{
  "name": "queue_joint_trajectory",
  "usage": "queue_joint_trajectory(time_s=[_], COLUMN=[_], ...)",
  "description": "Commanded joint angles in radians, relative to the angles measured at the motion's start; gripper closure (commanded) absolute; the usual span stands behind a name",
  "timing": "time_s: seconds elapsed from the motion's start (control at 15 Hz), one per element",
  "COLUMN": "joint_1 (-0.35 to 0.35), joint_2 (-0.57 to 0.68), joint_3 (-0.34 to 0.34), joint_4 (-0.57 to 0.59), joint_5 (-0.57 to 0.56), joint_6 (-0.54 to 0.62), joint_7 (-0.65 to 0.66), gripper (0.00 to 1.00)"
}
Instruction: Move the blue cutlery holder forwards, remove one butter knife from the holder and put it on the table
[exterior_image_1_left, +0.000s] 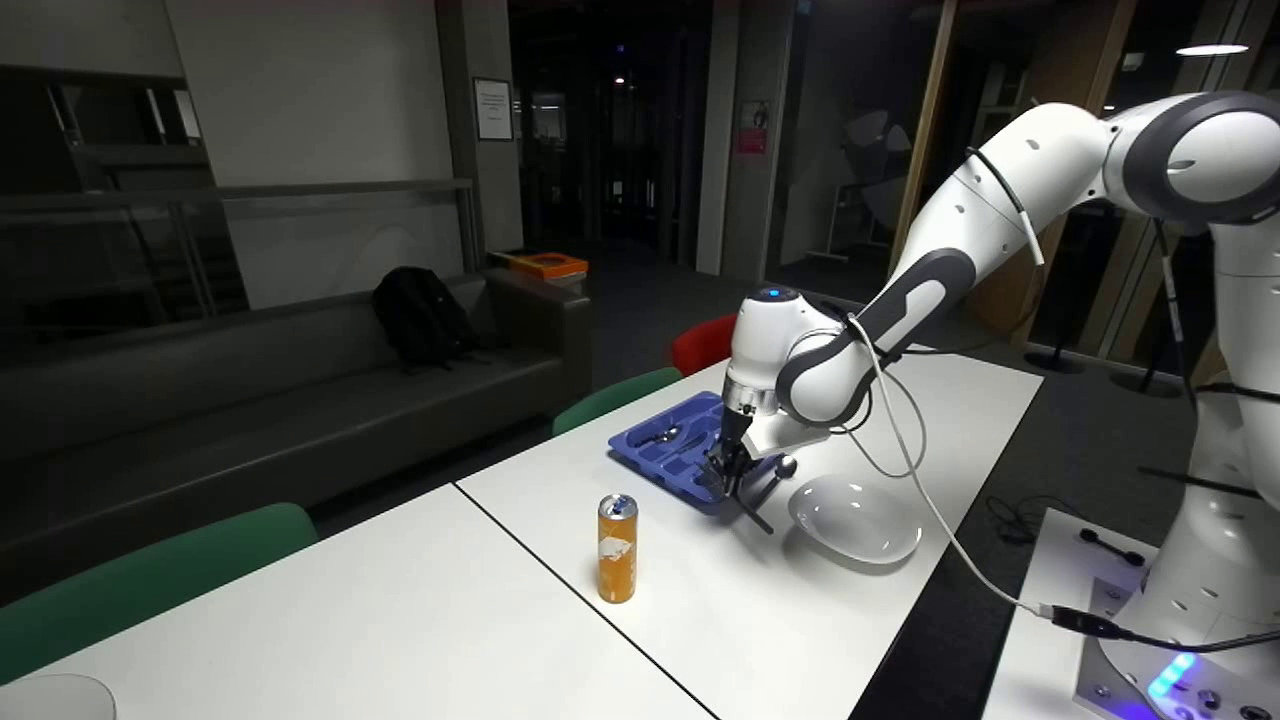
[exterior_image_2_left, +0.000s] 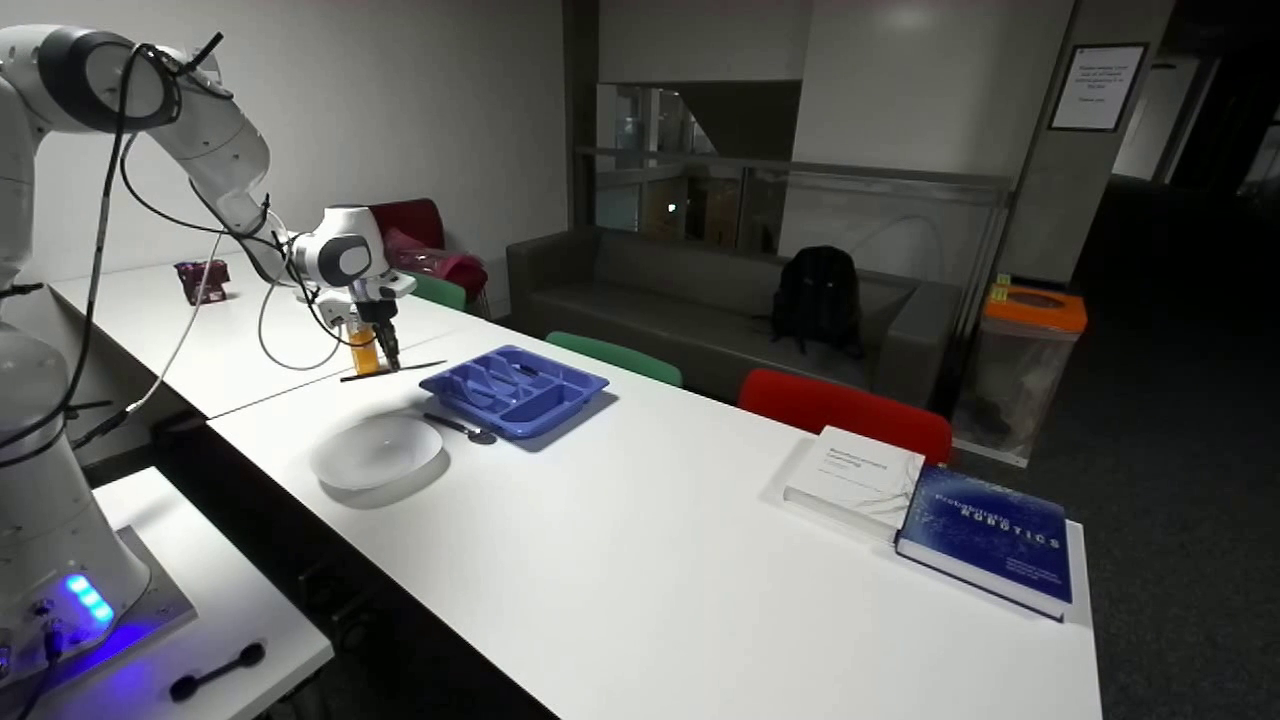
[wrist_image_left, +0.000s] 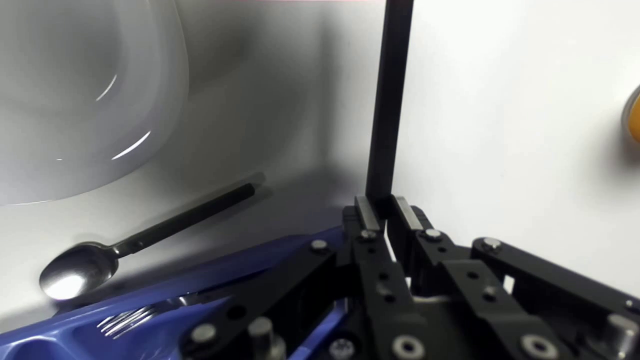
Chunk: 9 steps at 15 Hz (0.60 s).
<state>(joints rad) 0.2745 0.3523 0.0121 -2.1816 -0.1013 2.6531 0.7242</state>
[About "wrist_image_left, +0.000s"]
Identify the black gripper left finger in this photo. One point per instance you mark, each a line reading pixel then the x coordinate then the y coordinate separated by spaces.
pixel 373 286

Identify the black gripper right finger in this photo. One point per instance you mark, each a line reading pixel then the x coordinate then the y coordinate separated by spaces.
pixel 466 280

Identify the blue plastic cutlery holder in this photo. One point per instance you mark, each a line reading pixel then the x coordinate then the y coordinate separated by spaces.
pixel 60 336

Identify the orange drink can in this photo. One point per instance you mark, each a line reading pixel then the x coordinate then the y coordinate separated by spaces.
pixel 632 117

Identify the white square plate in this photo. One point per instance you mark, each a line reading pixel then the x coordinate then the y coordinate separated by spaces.
pixel 80 101

